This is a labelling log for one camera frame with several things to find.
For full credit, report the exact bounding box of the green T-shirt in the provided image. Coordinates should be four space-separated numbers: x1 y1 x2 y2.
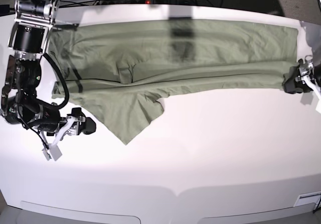
48 18 298 144

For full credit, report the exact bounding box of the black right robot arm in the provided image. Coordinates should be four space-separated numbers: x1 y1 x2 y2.
1 0 96 149

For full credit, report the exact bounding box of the black power strip red light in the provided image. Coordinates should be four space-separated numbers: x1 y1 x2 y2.
100 0 154 5

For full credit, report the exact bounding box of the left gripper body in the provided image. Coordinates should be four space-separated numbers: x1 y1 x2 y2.
295 55 320 96

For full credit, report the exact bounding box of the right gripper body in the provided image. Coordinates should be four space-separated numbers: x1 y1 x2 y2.
32 106 85 144

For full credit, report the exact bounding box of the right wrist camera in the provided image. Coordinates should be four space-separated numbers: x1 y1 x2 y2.
42 146 62 161

